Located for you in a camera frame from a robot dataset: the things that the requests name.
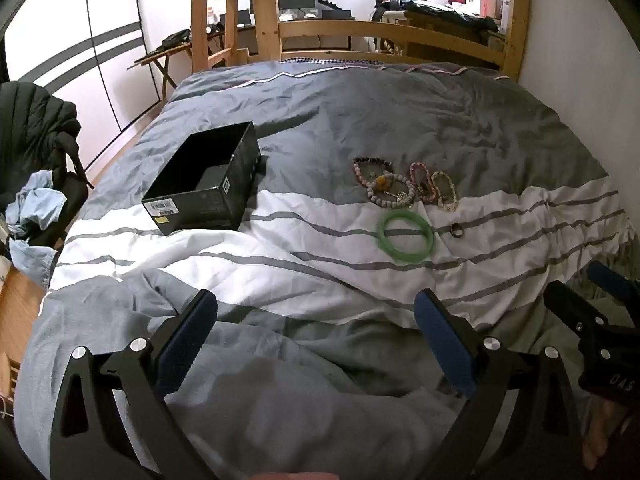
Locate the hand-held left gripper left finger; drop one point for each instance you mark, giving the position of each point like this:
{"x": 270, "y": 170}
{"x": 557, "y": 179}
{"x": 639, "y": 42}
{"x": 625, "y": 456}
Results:
{"x": 185, "y": 342}

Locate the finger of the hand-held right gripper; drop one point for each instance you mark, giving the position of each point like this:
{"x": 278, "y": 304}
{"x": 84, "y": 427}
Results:
{"x": 572, "y": 310}
{"x": 612, "y": 280}

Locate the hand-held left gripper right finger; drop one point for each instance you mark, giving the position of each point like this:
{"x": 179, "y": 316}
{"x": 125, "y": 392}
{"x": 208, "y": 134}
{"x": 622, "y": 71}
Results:
{"x": 447, "y": 342}

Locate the black cardboard box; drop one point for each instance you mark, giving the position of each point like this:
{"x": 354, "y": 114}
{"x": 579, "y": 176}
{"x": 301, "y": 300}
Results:
{"x": 235, "y": 180}

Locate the person's right hand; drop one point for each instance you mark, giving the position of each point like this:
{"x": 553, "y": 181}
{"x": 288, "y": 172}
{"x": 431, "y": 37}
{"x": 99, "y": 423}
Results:
{"x": 602, "y": 430}

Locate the green jade bangle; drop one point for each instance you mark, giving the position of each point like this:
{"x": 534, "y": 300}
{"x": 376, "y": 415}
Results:
{"x": 385, "y": 240}

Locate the light blue shirt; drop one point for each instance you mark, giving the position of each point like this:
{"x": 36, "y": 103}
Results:
{"x": 37, "y": 205}

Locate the grey white striped duvet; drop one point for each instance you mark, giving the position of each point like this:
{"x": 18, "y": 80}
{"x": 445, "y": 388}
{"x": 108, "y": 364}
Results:
{"x": 320, "y": 110}

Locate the black puffer jacket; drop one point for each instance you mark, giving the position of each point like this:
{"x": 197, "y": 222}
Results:
{"x": 30, "y": 125}

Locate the wooden folding table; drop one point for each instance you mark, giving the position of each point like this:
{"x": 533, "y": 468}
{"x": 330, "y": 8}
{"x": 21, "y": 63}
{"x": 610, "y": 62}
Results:
{"x": 165, "y": 52}

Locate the pink container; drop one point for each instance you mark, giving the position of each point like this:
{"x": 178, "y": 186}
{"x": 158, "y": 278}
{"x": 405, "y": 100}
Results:
{"x": 489, "y": 1}

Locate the pile of dark clothes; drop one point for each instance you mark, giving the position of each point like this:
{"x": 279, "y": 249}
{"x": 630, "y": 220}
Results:
{"x": 440, "y": 10}

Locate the wooden ladder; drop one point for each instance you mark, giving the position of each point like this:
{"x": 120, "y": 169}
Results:
{"x": 200, "y": 20}

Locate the white wardrobe grey stripes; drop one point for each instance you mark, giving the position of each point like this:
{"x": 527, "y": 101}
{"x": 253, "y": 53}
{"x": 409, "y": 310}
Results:
{"x": 60, "y": 20}

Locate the wooden bed frame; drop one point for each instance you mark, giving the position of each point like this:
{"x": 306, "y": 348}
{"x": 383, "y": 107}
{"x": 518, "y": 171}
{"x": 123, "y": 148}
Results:
{"x": 267, "y": 25}

